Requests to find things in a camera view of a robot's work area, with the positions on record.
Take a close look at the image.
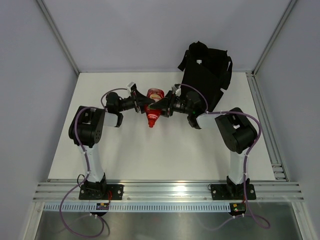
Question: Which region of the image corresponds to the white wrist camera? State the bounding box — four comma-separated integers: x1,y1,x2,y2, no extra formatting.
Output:
126,82,137,96
171,83,181,97

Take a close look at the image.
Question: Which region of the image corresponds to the black canvas bag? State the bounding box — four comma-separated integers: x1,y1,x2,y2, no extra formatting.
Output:
177,41,233,112

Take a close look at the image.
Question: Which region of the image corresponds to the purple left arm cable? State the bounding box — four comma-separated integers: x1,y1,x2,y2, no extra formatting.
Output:
59,87,130,238

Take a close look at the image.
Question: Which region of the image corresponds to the white slotted cable duct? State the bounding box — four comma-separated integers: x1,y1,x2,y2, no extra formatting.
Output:
43,201,231,213

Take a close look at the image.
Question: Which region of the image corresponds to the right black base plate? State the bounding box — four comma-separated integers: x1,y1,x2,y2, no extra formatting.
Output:
208,184,257,201

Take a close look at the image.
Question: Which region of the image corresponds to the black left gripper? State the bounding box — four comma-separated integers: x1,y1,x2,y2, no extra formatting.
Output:
116,88,155,114

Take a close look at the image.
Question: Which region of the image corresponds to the red dish soap bottle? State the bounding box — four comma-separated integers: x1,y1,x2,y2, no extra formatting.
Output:
143,87,166,129

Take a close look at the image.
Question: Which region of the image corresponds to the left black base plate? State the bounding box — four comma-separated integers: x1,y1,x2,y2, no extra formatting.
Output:
78,184,124,201

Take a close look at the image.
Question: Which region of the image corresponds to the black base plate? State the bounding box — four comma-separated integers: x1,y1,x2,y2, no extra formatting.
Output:
78,184,124,201
208,184,257,201

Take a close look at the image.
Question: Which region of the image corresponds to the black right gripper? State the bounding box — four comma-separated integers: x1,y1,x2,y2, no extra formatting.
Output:
150,90,192,118

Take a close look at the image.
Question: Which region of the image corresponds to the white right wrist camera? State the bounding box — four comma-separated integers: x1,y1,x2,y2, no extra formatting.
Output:
171,83,181,97

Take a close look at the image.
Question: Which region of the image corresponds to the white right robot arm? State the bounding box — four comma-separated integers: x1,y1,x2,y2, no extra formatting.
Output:
150,91,261,201

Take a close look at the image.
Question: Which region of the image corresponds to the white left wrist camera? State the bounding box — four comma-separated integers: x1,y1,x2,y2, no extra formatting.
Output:
126,82,137,96

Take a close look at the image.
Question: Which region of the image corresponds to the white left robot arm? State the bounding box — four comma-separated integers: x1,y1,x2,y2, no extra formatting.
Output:
68,83,155,201

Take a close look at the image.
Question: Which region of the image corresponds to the aluminium front rail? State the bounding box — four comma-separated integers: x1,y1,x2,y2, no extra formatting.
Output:
32,181,304,202

